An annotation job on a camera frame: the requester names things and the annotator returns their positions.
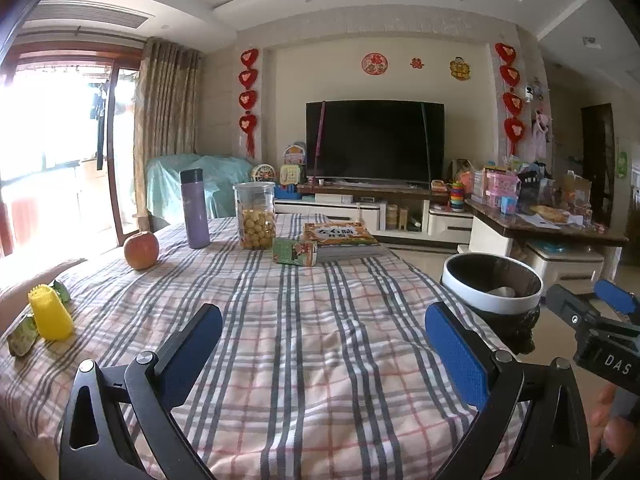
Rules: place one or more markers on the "black television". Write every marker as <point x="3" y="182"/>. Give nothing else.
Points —
<point x="375" y="142"/>

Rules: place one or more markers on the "colourful toy house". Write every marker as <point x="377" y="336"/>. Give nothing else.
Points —
<point x="294" y="162"/>

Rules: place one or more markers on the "clear jar of cookies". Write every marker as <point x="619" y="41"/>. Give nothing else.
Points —
<point x="255" y="217"/>

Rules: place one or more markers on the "round red wall decoration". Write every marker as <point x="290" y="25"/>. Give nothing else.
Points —
<point x="374" y="63"/>

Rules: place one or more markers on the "snack box with pictures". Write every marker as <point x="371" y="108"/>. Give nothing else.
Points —
<point x="340" y="234"/>

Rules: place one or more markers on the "flat yellow printed box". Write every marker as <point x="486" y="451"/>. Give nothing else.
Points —
<point x="550" y="214"/>

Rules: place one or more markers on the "small red wall sticker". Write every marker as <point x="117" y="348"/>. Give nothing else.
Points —
<point x="417" y="63"/>

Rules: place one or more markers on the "purple thermos bottle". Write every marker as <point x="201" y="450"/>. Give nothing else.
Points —
<point x="195" y="210"/>

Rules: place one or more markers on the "large green snack packet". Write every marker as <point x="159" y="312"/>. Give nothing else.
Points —
<point x="24" y="337"/>

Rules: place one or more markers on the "beige curtain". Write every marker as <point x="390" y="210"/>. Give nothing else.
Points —
<point x="165" y="125"/>

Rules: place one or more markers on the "red heart wall hanging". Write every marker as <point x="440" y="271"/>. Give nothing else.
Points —
<point x="249" y="100"/>
<point x="511" y="97"/>

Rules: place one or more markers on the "person's right hand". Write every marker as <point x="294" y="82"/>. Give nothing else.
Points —
<point x="612" y="435"/>

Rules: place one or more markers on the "white brown television stand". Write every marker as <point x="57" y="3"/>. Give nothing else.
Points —
<point x="360" y="205"/>

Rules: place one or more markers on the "teal covered sofa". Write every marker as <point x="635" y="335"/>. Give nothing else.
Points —
<point x="170" y="185"/>

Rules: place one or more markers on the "orange red apple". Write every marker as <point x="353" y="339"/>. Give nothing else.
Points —
<point x="141" y="251"/>

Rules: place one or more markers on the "pink toy box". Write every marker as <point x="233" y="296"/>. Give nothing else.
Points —
<point x="502" y="187"/>

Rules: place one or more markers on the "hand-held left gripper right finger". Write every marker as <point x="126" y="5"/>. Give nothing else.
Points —
<point x="457" y="355"/>

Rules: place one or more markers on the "small green red box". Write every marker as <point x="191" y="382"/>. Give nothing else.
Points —
<point x="295" y="251"/>

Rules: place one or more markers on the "pink wall hanging doll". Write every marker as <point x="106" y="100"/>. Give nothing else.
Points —
<point x="541" y="130"/>

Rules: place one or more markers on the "dark hanging clothes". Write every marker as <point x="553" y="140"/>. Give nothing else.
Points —
<point x="99" y="125"/>

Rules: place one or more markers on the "small blue box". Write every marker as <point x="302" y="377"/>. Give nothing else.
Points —
<point x="510" y="205"/>

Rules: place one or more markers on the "white wheel toy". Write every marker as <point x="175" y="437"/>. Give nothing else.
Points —
<point x="262" y="173"/>

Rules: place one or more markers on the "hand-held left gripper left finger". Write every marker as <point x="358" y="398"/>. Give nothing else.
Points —
<point x="192" y="355"/>

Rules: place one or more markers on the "white black trash bin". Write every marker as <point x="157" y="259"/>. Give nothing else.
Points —
<point x="480" y="305"/>

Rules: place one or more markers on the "dark wooden door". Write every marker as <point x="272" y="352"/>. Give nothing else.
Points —
<point x="597" y="160"/>

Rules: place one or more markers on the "white wall camera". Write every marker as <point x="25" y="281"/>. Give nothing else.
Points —
<point x="531" y="91"/>

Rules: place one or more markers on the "beige sofa cushion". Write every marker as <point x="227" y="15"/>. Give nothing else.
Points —
<point x="35" y="280"/>

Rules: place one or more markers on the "small green snack packet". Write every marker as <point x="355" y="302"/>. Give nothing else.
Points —
<point x="62" y="292"/>

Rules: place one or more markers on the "yellow figure wall decoration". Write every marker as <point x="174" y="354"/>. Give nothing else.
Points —
<point x="459" y="69"/>

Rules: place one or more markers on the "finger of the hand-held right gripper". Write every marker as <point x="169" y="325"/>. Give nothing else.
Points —
<point x="620" y="297"/>
<point x="575" y="310"/>

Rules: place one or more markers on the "marble top side table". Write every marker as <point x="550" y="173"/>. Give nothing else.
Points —
<point x="495" y="240"/>

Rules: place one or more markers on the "wooden frame glass door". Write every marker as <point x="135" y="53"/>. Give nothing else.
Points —
<point x="120" y="135"/>

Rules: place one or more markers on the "green wall sticker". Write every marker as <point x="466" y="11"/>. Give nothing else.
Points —
<point x="622" y="164"/>

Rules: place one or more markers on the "yellow plastic cup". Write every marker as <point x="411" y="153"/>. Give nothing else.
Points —
<point x="50" y="315"/>

